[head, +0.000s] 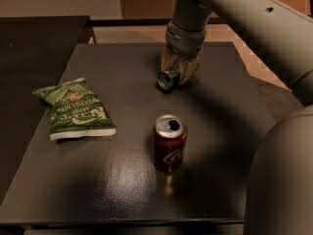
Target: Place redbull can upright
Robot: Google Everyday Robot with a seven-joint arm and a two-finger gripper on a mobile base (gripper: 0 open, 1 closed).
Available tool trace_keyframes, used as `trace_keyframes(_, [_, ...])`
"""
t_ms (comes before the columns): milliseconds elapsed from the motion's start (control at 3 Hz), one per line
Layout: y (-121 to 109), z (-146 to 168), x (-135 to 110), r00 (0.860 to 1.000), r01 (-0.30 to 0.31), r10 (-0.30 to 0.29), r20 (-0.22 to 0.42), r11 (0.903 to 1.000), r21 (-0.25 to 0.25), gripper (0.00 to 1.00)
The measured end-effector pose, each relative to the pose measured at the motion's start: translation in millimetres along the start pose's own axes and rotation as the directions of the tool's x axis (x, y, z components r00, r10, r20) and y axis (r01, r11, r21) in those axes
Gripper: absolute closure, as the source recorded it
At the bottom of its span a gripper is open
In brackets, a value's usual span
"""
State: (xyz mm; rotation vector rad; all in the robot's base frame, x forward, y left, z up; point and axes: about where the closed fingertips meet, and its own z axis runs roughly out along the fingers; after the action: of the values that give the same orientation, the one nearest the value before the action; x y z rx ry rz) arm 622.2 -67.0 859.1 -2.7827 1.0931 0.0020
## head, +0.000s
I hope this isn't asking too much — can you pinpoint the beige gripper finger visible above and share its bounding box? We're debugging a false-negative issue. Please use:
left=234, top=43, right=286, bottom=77
left=179, top=56, right=199, bottom=86
left=161, top=46, right=180, bottom=73

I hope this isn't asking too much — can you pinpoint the dark side table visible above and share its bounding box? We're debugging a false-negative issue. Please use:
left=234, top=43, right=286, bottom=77
left=0, top=16, right=94, bottom=202

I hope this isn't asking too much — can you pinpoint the blue silver Red Bull can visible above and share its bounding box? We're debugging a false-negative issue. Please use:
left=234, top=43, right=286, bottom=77
left=158, top=70, right=180, bottom=91

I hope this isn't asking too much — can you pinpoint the red Coca-Cola can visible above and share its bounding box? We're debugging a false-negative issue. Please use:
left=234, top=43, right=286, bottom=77
left=152, top=114, right=188, bottom=173

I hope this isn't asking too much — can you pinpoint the green potato chips bag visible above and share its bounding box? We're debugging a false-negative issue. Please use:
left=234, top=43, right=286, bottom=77
left=32, top=77, right=116, bottom=141

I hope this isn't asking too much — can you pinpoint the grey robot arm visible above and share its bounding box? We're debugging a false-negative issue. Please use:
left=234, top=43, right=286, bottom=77
left=158, top=0, right=313, bottom=235

